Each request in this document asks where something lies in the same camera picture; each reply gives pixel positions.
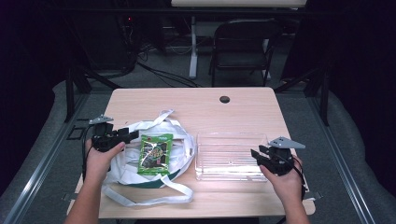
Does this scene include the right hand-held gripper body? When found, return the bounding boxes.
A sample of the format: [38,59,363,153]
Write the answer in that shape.
[261,136,306,177]

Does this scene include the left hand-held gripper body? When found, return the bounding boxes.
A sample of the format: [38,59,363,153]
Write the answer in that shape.
[88,114,126,154]

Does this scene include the clear plastic tray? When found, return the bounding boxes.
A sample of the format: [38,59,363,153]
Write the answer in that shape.
[193,132,271,183]

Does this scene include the green snack packet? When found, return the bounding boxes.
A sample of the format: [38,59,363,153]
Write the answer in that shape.
[136,133,175,176]

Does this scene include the white tote bag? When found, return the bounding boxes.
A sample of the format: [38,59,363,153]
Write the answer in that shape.
[102,108,197,208]

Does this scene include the person's left hand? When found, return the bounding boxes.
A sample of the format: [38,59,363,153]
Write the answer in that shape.
[84,138,126,185]

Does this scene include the person's right hand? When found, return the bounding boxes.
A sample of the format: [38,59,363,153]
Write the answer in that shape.
[259,154,304,203]

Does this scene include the black metal stand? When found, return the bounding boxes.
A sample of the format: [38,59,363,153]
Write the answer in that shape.
[63,64,123,124]
[273,65,332,127]

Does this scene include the dark equipment with red light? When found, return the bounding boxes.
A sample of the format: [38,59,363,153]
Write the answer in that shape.
[89,8,140,71]

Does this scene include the white table leg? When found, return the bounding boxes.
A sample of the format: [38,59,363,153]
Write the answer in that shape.
[188,15,200,79]

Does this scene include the black folding chair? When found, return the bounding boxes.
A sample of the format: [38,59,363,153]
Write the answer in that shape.
[208,18,283,89]

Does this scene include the light background table top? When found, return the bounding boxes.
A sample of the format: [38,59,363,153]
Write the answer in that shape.
[170,0,309,9]

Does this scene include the left hand-held gripper cable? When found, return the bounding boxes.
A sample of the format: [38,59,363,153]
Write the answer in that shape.
[80,133,95,182]

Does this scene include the hand-held gripper cable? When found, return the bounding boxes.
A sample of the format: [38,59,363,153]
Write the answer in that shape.
[80,133,95,182]
[290,157,308,201]

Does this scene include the right hand-held gripper cable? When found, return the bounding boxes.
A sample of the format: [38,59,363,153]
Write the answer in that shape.
[290,157,308,201]

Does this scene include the aluminium floor rail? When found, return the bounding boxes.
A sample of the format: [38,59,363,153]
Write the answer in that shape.
[305,92,376,224]
[2,92,92,224]

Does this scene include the black floor cables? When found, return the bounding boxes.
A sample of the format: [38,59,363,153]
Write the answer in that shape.
[135,43,204,89]

